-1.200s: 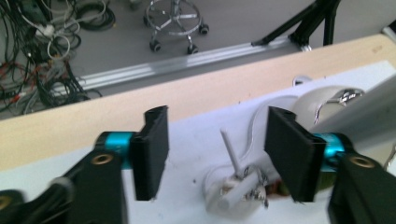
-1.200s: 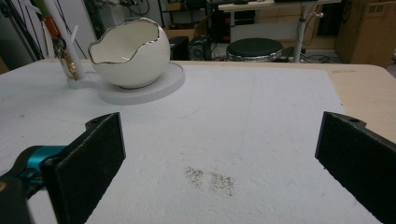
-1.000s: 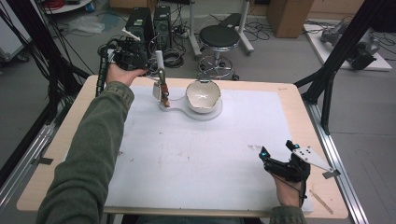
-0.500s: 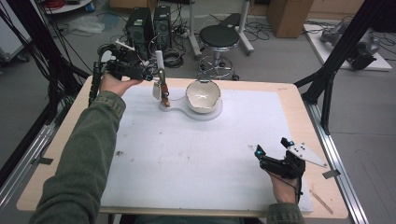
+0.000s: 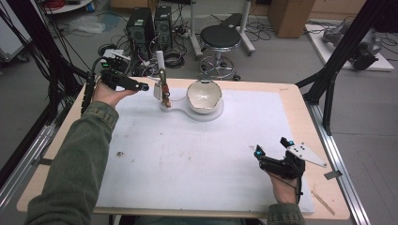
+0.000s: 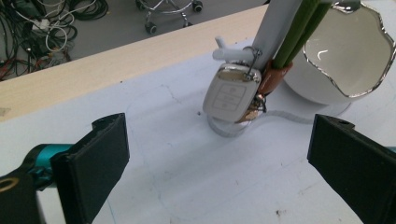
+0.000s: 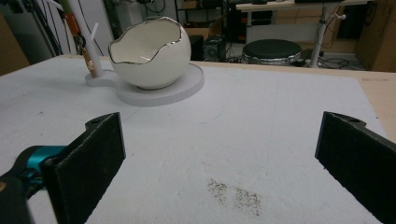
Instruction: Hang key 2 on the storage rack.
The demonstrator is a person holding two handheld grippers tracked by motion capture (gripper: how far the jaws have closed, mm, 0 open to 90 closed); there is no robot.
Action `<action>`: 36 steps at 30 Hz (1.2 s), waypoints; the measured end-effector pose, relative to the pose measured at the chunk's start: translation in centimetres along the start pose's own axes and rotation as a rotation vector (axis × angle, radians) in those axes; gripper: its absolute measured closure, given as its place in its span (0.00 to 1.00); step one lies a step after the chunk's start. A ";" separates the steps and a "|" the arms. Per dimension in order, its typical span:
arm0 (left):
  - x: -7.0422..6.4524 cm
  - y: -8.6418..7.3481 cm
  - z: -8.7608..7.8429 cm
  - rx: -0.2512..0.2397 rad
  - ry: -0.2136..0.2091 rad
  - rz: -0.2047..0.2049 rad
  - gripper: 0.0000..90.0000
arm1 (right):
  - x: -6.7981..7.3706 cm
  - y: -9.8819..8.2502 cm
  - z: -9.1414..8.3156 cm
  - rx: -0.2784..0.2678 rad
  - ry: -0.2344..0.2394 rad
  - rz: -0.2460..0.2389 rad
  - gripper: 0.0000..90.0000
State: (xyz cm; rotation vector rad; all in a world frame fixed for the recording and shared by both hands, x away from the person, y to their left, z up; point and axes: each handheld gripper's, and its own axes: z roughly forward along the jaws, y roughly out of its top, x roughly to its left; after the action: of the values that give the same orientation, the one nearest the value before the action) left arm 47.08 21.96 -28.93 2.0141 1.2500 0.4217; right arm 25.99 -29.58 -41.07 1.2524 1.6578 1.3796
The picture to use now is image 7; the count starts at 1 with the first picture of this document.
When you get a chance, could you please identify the brown cardboard box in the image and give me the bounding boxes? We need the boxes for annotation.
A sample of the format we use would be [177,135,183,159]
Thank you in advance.
[354,0,396,73]

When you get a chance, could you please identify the white foam mat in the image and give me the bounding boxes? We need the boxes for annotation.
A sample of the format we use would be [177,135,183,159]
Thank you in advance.
[0,55,389,224]

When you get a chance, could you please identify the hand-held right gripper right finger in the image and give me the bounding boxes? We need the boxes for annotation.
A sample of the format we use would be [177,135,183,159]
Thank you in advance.
[315,111,396,224]

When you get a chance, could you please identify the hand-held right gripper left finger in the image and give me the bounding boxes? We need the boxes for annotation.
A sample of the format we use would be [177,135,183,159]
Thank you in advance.
[41,111,127,224]

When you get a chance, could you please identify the white eggshell-shaped bowl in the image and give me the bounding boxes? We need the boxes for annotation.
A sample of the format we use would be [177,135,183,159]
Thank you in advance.
[107,16,192,91]

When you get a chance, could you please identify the white key stand with peg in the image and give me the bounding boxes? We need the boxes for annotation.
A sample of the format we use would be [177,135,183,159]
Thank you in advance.
[66,0,205,107]

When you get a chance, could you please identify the brown board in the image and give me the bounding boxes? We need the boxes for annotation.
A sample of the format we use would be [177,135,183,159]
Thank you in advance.
[0,12,31,77]

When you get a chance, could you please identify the black round stool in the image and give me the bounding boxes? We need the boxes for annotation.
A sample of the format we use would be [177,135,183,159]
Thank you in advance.
[242,38,303,66]

